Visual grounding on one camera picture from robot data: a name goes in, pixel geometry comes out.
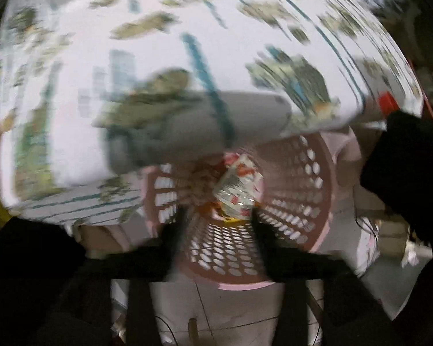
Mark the yellow snack wrapper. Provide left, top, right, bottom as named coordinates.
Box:
left=212, top=205, right=251, bottom=224

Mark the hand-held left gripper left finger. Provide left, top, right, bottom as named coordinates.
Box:
left=34, top=205, right=190, bottom=346

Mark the white red snack wrapper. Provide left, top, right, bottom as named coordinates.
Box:
left=211, top=153, right=264, bottom=220

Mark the animal print white cloth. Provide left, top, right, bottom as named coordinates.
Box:
left=0, top=0, right=425, bottom=224

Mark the pink perforated plastic basket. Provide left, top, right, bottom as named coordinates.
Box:
left=140, top=130, right=337, bottom=291

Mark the small red object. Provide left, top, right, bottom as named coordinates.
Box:
left=379, top=92, right=400, bottom=113

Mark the crumpled white paper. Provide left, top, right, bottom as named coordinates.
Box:
left=400, top=241, right=421, bottom=268

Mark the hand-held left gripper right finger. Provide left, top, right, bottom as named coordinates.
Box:
left=251, top=213, right=405, bottom=346

